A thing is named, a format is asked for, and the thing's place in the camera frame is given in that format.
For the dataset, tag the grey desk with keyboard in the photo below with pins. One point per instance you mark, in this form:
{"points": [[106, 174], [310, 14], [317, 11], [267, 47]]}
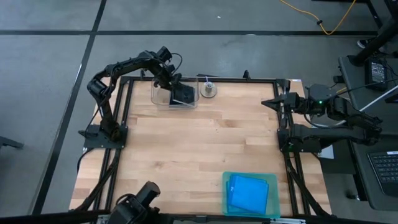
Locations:
{"points": [[363, 186]]}

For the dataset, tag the white paper sheet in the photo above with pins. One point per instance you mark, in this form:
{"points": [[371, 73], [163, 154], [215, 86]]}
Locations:
{"points": [[328, 154]]}

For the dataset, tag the clear jewel case black spine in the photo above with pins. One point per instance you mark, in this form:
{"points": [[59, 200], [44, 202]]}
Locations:
{"points": [[182, 102]]}

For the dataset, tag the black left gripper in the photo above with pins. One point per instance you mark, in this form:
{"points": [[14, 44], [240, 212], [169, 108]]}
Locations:
{"points": [[168, 79]]}

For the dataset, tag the black power adapter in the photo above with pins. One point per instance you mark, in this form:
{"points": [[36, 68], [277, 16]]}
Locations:
{"points": [[376, 74]]}

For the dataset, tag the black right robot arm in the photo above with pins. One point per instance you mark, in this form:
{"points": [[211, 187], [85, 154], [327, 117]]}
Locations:
{"points": [[342, 133]]}

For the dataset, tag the black chair leg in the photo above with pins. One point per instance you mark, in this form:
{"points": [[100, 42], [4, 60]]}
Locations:
{"points": [[9, 142]]}

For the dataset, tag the translucent teal plastic bin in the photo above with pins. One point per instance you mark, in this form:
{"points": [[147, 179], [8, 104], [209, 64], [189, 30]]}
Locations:
{"points": [[274, 193]]}

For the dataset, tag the black stand leg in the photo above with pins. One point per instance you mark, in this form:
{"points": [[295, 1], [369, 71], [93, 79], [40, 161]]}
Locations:
{"points": [[373, 46]]}

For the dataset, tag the black crossbar with silver extrusions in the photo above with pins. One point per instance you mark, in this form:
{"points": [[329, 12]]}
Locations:
{"points": [[46, 217]]}

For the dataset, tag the clear plastic bin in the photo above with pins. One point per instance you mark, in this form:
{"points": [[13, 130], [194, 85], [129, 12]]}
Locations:
{"points": [[155, 99]]}

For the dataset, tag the black cylindrical device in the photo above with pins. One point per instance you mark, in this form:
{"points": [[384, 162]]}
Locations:
{"points": [[136, 202]]}

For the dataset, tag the black keyboard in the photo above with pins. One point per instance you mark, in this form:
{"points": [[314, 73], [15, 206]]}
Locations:
{"points": [[385, 171]]}

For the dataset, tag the silver and black boom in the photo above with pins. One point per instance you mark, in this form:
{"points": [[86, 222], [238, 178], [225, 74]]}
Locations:
{"points": [[382, 96]]}

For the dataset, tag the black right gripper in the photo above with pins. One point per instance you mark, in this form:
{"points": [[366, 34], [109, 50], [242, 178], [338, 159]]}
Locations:
{"points": [[295, 102]]}

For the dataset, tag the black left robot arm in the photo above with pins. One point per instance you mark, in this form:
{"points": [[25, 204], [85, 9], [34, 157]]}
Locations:
{"points": [[104, 118]]}

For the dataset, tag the person's shoe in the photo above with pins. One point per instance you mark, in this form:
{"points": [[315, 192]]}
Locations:
{"points": [[363, 43]]}

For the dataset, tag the grey side desk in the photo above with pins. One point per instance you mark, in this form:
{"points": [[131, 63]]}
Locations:
{"points": [[357, 71]]}

